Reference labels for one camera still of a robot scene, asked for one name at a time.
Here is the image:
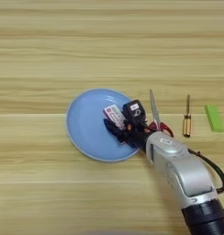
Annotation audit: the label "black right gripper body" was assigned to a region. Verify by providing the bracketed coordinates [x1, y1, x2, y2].
[122, 119, 154, 151]

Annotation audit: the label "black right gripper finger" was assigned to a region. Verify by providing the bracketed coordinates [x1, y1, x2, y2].
[103, 117, 128, 145]

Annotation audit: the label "red white card box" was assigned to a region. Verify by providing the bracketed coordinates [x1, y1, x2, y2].
[102, 104, 127, 129]

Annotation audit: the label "red handled scissors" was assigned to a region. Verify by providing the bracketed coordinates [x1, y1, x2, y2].
[147, 88, 175, 138]

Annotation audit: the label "wooden handled screwdriver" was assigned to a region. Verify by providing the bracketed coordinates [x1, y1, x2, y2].
[182, 94, 193, 139]

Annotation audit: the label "round blue plate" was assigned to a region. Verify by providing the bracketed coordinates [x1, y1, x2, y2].
[65, 88, 142, 162]

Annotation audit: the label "green rectangular block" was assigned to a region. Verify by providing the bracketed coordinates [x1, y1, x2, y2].
[204, 105, 224, 133]

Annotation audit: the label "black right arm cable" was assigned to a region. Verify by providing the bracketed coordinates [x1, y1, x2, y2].
[187, 148, 224, 195]

